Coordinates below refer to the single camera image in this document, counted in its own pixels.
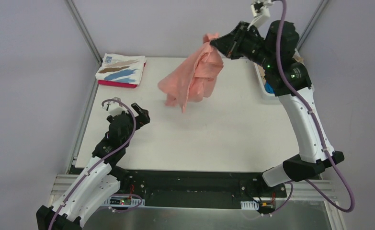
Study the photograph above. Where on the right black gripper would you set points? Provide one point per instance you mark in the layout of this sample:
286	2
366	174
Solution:
236	40

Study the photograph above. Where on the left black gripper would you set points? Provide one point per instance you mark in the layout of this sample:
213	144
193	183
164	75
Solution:
131	119

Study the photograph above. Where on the pink t shirt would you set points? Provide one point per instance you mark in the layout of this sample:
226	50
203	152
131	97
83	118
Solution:
195	78

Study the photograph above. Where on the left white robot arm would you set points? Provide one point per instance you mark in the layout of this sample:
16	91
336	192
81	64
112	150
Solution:
101	178

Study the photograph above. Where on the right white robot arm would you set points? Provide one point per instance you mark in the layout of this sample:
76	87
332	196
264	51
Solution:
292	86

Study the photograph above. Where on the folded white printed t shirt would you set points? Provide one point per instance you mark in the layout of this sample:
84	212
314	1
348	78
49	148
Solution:
115	60

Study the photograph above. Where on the blue t shirt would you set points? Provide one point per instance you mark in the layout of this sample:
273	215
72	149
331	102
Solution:
268	88

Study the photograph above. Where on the white plastic basket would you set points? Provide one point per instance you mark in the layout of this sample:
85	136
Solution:
264	94

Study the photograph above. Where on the beige t shirt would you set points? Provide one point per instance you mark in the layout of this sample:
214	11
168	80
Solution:
296	56

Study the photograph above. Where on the left controller board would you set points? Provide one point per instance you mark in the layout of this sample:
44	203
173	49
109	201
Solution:
120	201

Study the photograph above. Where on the controller board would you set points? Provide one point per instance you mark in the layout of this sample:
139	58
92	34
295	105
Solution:
266	207
120	201

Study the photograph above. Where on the right controller board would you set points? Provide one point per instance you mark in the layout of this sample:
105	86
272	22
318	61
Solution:
266	207

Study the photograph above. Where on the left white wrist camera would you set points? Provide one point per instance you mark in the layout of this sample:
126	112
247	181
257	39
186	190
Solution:
113	106

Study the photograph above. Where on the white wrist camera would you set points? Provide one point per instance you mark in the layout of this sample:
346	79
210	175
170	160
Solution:
260	12
113	106

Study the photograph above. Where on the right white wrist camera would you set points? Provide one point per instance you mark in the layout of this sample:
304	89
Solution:
260	12

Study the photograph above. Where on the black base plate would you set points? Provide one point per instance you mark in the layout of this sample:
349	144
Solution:
187	189

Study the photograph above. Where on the right aluminium frame post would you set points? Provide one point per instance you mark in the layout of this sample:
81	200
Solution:
312	22

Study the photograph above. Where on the aluminium frame post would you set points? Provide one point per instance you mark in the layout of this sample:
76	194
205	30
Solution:
312	22
83	30

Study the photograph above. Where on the left aluminium frame post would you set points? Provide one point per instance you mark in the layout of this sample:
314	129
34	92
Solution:
83	30

